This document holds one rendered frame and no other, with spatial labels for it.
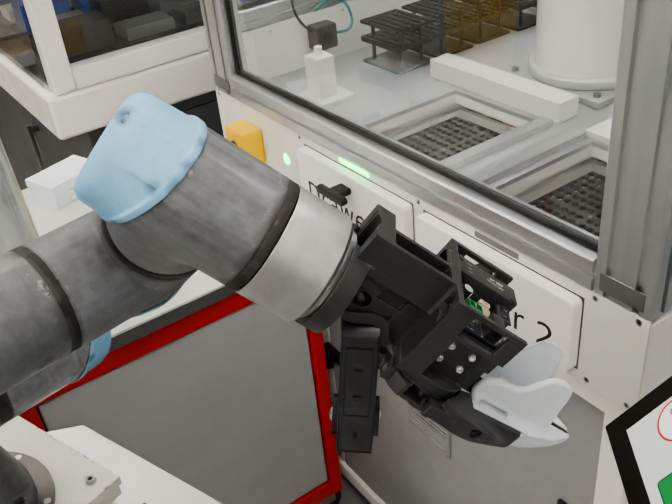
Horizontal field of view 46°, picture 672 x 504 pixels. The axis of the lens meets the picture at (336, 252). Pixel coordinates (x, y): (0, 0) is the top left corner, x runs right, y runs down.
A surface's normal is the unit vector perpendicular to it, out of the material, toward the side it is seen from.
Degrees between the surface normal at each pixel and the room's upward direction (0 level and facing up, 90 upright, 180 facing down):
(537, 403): 92
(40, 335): 83
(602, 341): 90
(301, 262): 68
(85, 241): 26
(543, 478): 90
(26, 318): 63
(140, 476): 0
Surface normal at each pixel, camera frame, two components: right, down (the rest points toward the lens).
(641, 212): -0.81, 0.38
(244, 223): 0.25, 0.11
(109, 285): 0.67, 0.07
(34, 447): -0.09, -0.83
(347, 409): -0.04, 0.54
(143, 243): -0.47, 0.72
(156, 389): 0.58, 0.40
